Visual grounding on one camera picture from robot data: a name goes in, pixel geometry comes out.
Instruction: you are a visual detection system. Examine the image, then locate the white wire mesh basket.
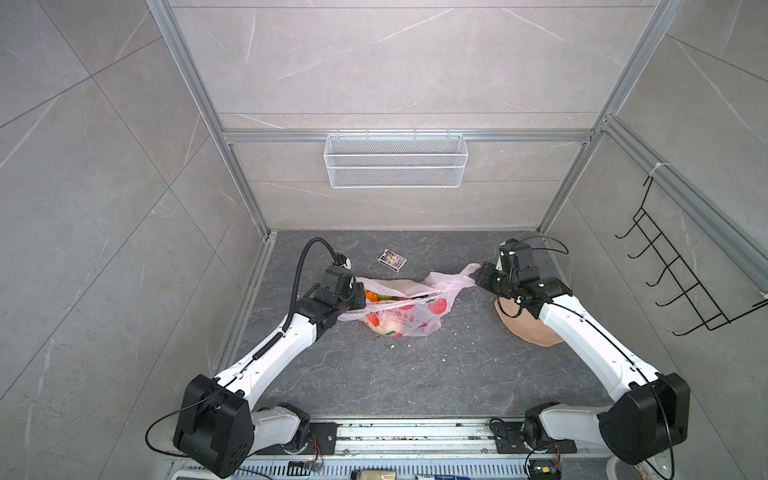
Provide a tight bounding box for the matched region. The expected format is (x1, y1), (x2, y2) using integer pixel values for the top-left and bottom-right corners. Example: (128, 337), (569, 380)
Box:
(323, 133), (469, 189)

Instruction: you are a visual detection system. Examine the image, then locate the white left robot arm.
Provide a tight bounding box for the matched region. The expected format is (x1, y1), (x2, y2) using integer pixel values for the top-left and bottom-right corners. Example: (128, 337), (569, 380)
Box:
(172, 237), (366, 479)

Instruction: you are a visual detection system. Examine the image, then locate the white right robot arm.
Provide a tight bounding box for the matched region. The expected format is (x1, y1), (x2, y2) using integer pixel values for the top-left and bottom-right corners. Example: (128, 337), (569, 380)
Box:
(470, 239), (691, 465)

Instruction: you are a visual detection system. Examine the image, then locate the pink wavy plastic plate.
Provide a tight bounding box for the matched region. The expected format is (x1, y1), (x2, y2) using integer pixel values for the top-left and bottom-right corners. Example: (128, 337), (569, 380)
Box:
(495, 298), (563, 347)

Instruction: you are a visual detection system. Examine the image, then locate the black wire hook rack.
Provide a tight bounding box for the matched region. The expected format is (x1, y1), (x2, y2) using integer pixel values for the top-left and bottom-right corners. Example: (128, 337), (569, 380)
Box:
(614, 175), (767, 337)

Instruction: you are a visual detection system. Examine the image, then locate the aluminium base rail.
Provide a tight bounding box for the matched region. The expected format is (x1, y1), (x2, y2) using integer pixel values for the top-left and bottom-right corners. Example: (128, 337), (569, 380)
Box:
(161, 417), (667, 480)

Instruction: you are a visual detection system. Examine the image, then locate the pink plastic shopping bag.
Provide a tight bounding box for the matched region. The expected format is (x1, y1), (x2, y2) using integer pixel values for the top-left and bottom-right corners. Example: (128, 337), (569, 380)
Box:
(339, 263), (480, 338)

